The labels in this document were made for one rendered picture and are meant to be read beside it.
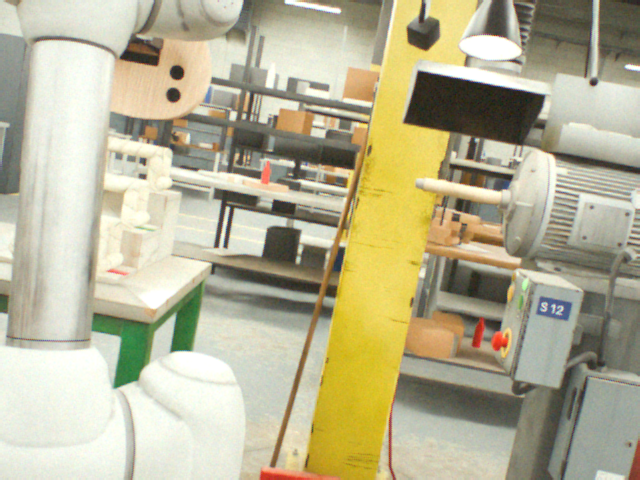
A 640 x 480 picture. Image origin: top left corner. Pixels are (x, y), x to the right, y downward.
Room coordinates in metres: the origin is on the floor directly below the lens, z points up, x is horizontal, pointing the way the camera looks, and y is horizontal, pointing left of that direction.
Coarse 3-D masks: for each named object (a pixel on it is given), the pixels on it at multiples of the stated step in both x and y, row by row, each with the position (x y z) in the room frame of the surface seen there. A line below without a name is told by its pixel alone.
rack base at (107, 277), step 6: (0, 252) 1.51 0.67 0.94; (6, 252) 1.52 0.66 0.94; (0, 258) 1.48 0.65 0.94; (6, 258) 1.48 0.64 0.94; (12, 258) 1.48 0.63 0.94; (120, 270) 1.57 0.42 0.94; (126, 270) 1.57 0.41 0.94; (132, 270) 1.59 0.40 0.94; (96, 276) 1.47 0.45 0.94; (102, 276) 1.47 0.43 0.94; (108, 276) 1.48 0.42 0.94; (114, 276) 1.49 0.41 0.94; (120, 276) 1.51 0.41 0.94; (126, 276) 1.54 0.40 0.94; (108, 282) 1.47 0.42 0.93; (114, 282) 1.47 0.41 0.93
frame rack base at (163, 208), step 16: (112, 192) 1.78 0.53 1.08; (160, 192) 1.82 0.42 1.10; (176, 192) 1.90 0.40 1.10; (112, 208) 1.78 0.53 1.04; (160, 208) 1.78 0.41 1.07; (176, 208) 1.89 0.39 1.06; (160, 224) 1.78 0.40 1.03; (176, 224) 1.92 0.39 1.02; (160, 240) 1.78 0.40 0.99; (160, 256) 1.81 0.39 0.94
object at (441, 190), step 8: (432, 184) 1.69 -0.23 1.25; (440, 184) 1.69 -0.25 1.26; (448, 184) 1.69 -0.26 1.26; (456, 184) 1.70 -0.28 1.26; (432, 192) 1.70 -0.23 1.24; (440, 192) 1.69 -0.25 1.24; (448, 192) 1.69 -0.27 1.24; (456, 192) 1.69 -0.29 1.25; (464, 192) 1.69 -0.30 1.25; (472, 192) 1.69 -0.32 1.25; (480, 192) 1.69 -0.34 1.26; (488, 192) 1.69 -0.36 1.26; (496, 192) 1.69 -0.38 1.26; (472, 200) 1.70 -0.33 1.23; (480, 200) 1.69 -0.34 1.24; (488, 200) 1.69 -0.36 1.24; (496, 200) 1.69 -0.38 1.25
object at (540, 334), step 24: (528, 288) 1.37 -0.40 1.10; (552, 288) 1.35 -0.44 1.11; (576, 288) 1.36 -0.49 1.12; (528, 312) 1.35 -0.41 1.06; (552, 312) 1.35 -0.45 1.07; (576, 312) 1.35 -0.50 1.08; (504, 336) 1.45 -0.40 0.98; (528, 336) 1.35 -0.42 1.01; (552, 336) 1.35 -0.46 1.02; (504, 360) 1.42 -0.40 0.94; (528, 360) 1.35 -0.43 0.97; (552, 360) 1.35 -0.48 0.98; (576, 360) 1.51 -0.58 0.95; (528, 384) 1.48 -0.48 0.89; (552, 384) 1.35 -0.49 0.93
